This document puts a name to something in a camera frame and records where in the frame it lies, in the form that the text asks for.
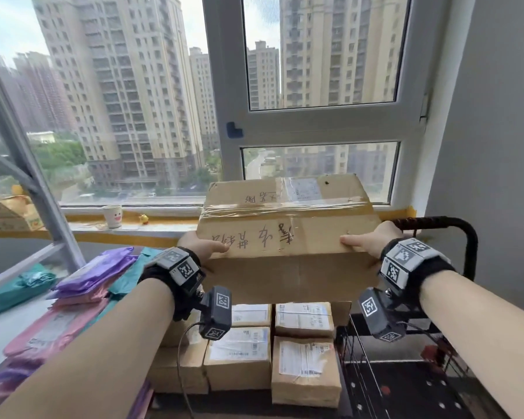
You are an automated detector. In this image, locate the person's right hand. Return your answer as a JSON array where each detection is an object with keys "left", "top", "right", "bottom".
[{"left": 340, "top": 221, "right": 403, "bottom": 260}]

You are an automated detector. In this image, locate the person's left hand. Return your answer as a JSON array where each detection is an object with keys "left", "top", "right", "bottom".
[{"left": 176, "top": 230, "right": 230, "bottom": 275}]

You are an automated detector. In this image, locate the black wire cart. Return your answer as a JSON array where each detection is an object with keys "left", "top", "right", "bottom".
[{"left": 338, "top": 216, "right": 479, "bottom": 419}]

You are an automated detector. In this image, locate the person's right forearm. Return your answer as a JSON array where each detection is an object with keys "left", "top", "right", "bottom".
[{"left": 419, "top": 269, "right": 524, "bottom": 419}]

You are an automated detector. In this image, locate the person's left forearm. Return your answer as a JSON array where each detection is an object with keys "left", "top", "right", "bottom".
[{"left": 0, "top": 279, "right": 175, "bottom": 419}]

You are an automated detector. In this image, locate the left marker wristband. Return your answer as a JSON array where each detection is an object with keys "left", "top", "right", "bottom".
[{"left": 137, "top": 247, "right": 206, "bottom": 321}]

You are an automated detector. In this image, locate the marker wristband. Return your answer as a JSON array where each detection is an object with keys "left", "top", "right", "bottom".
[
  {"left": 137, "top": 247, "right": 206, "bottom": 321},
  {"left": 377, "top": 237, "right": 457, "bottom": 310}
]

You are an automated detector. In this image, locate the right marker wristband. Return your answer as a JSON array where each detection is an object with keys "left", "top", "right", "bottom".
[{"left": 377, "top": 237, "right": 457, "bottom": 310}]

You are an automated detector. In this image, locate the white paper cup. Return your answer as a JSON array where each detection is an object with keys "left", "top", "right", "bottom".
[{"left": 102, "top": 204, "right": 123, "bottom": 230}]

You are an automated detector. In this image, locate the white metal shelf rack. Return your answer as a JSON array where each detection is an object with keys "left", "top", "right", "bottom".
[{"left": 0, "top": 37, "right": 86, "bottom": 376}]

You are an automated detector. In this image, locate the white framed window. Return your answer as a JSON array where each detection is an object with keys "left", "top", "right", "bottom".
[{"left": 0, "top": 0, "right": 453, "bottom": 219}]

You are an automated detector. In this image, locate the colourful printed paper box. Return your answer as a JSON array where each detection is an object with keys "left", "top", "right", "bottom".
[{"left": 0, "top": 194, "right": 44, "bottom": 232}]

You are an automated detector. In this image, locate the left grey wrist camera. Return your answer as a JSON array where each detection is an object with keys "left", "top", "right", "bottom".
[{"left": 199, "top": 285, "right": 233, "bottom": 341}]

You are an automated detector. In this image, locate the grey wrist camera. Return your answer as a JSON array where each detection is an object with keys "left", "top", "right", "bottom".
[
  {"left": 357, "top": 286, "right": 408, "bottom": 343},
  {"left": 199, "top": 285, "right": 233, "bottom": 341}
]

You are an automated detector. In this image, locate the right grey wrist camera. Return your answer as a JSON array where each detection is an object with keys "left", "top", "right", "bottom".
[{"left": 357, "top": 286, "right": 408, "bottom": 343}]

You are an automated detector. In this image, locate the left black camera cable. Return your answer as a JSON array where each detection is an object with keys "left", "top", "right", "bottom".
[{"left": 176, "top": 320, "right": 201, "bottom": 419}]

